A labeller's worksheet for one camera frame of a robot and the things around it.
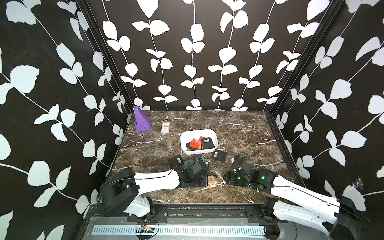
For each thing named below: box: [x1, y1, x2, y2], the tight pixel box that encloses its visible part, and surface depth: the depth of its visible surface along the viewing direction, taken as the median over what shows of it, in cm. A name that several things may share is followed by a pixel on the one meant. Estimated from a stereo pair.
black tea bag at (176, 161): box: [168, 155, 185, 169], surface depth 95 cm
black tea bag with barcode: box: [211, 149, 227, 162], surface depth 97 cm
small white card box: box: [161, 122, 170, 134], surface depth 109 cm
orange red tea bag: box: [189, 138, 202, 149], surface depth 100 cm
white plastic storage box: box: [180, 129, 219, 155], surface depth 103 cm
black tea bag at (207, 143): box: [201, 137, 215, 150], surface depth 100 cm
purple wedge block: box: [134, 106, 151, 132], surface depth 106 cm
